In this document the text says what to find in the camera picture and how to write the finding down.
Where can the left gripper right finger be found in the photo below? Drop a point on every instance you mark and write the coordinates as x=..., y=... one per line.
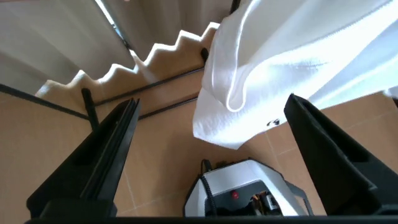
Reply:
x=335, y=168

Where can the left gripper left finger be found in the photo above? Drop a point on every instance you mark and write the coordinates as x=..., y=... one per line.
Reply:
x=99, y=174

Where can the white printed garment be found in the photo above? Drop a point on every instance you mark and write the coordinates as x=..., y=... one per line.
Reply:
x=280, y=62

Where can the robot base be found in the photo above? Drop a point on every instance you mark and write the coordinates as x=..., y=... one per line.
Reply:
x=236, y=174

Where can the black clothes rack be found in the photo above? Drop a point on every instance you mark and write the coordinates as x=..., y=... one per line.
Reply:
x=90, y=105

